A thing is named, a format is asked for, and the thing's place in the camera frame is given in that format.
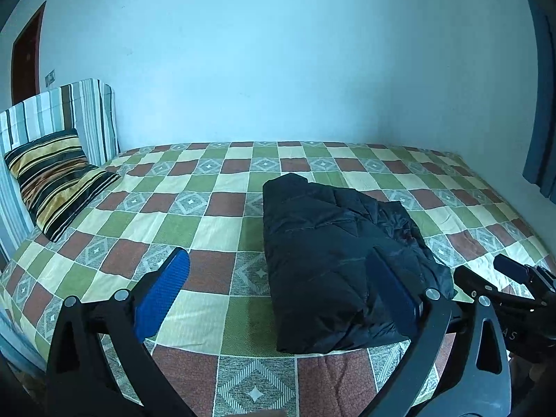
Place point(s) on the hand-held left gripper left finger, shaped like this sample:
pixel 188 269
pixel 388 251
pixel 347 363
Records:
pixel 163 295

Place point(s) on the brown wooden door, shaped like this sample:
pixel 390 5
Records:
pixel 27 61

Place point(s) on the striped yellow black pillow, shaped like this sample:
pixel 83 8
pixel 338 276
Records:
pixel 56 178

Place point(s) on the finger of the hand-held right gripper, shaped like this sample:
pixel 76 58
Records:
pixel 510 266
pixel 471 280

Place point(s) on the checkered bed sheet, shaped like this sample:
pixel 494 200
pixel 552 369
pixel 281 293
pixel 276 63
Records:
pixel 195 208

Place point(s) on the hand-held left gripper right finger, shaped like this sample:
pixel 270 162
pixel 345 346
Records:
pixel 391 291

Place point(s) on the blue curtain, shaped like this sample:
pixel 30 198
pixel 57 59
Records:
pixel 543 139

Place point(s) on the black quilted jacket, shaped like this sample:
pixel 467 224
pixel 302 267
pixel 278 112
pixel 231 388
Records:
pixel 325 247

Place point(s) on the blue white striped pillow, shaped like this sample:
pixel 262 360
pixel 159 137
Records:
pixel 91 108

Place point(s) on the wall switch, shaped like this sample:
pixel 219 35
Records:
pixel 50 78

